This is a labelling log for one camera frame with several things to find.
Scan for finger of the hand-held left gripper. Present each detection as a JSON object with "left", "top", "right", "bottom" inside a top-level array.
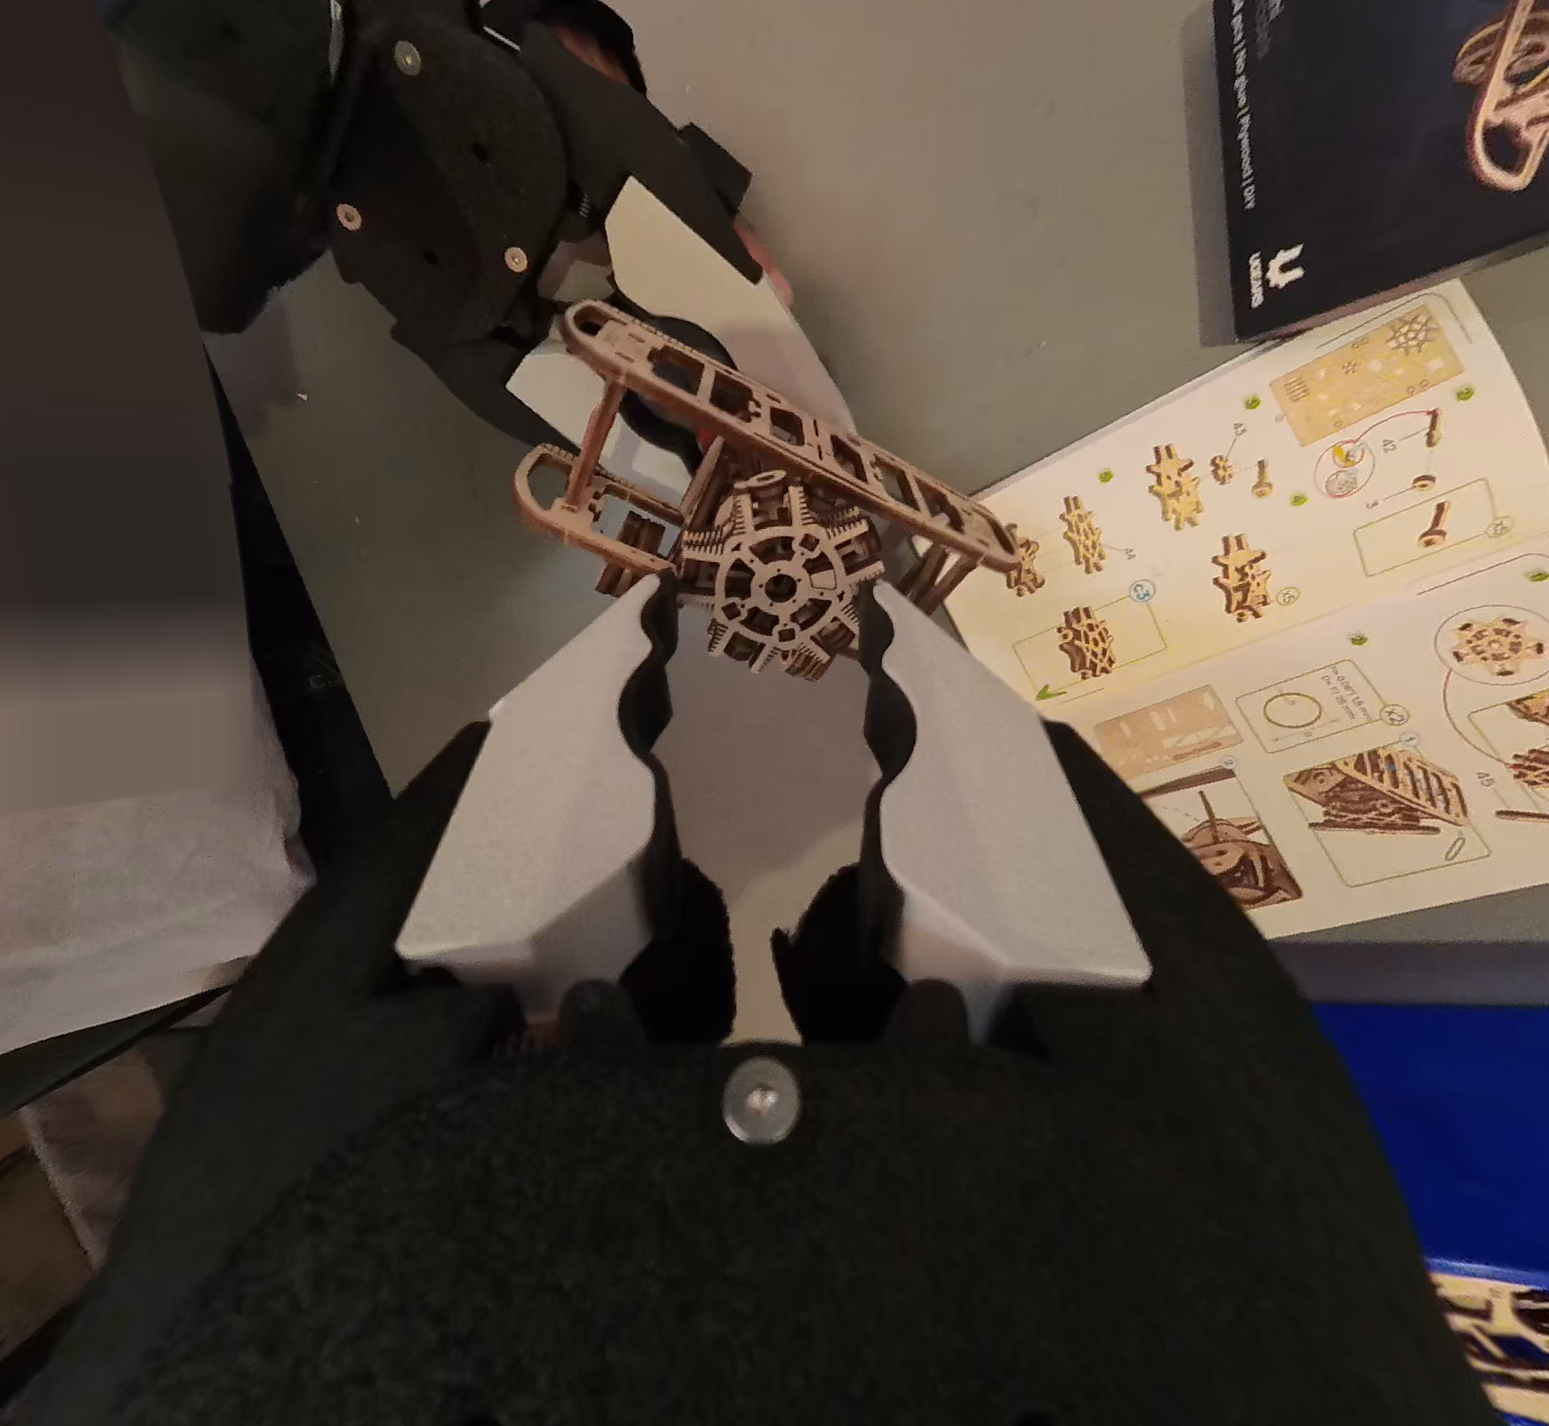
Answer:
[
  {"left": 603, "top": 177, "right": 857, "bottom": 436},
  {"left": 507, "top": 340, "right": 701, "bottom": 507}
]

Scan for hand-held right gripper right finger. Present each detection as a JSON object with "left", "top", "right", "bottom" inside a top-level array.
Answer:
[{"left": 859, "top": 580, "right": 1155, "bottom": 1043}]

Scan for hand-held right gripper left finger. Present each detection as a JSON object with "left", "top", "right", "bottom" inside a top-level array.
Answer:
[{"left": 394, "top": 573, "right": 678, "bottom": 988}]

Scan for wooden biplane model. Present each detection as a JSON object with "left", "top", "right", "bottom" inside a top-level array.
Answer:
[{"left": 514, "top": 301, "right": 1023, "bottom": 617}]

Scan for wooden radial engine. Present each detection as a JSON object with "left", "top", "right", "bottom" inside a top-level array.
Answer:
[{"left": 678, "top": 471, "right": 891, "bottom": 681}]

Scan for person's left hand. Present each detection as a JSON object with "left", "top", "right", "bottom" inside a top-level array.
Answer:
[{"left": 732, "top": 218, "right": 798, "bottom": 309}]

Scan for instruction booklet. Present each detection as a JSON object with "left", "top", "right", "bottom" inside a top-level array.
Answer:
[{"left": 944, "top": 282, "right": 1549, "bottom": 946}]

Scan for person's white t-shirt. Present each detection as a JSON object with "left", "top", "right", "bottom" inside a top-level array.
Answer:
[{"left": 0, "top": 777, "right": 317, "bottom": 1058}]

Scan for blue plastic bin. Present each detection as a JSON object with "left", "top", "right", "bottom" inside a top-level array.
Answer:
[{"left": 1313, "top": 1000, "right": 1549, "bottom": 1426}]

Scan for black model kit box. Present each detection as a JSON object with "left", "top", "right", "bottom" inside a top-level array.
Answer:
[{"left": 1212, "top": 0, "right": 1549, "bottom": 345}]

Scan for wooden parts sheet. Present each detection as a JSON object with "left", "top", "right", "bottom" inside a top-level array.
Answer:
[{"left": 1428, "top": 1269, "right": 1549, "bottom": 1418}]

